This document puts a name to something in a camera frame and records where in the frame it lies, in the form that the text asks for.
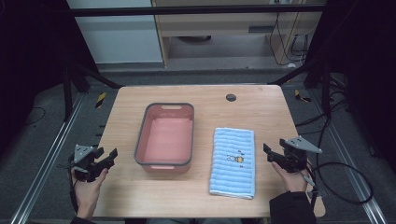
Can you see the light wooden desk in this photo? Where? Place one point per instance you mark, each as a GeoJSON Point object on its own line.
{"type": "Point", "coordinates": [218, 25]}

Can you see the person's right hand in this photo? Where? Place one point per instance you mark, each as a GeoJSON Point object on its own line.
{"type": "Point", "coordinates": [292, 182]}

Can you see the black horizontal frame bar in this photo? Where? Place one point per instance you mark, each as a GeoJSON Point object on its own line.
{"type": "Point", "coordinates": [186, 10]}

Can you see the white cabinet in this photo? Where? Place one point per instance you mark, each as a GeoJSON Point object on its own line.
{"type": "Point", "coordinates": [118, 34]}

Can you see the person's left hand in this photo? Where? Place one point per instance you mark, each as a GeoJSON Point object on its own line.
{"type": "Point", "coordinates": [87, 194]}

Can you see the pink basin with grey rim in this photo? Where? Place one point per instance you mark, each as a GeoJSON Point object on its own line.
{"type": "Point", "coordinates": [165, 140]}

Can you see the black metal stand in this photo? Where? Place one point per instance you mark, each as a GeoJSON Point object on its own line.
{"type": "Point", "coordinates": [67, 93]}
{"type": "Point", "coordinates": [325, 90]}

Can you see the black and yellow floor tape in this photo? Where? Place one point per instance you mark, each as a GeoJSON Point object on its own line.
{"type": "Point", "coordinates": [300, 95]}
{"type": "Point", "coordinates": [100, 99]}

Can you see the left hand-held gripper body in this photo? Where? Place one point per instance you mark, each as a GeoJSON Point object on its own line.
{"type": "Point", "coordinates": [83, 161]}

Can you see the blue striped towel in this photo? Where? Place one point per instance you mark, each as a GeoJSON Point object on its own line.
{"type": "Point", "coordinates": [232, 174]}

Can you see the aluminium floor rail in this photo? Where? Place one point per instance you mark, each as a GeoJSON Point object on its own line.
{"type": "Point", "coordinates": [351, 174]}
{"type": "Point", "coordinates": [46, 165]}

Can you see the black curtain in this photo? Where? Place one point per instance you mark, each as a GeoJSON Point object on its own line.
{"type": "Point", "coordinates": [367, 62]}
{"type": "Point", "coordinates": [31, 62]}

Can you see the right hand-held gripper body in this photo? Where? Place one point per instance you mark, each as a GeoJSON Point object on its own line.
{"type": "Point", "coordinates": [295, 154]}

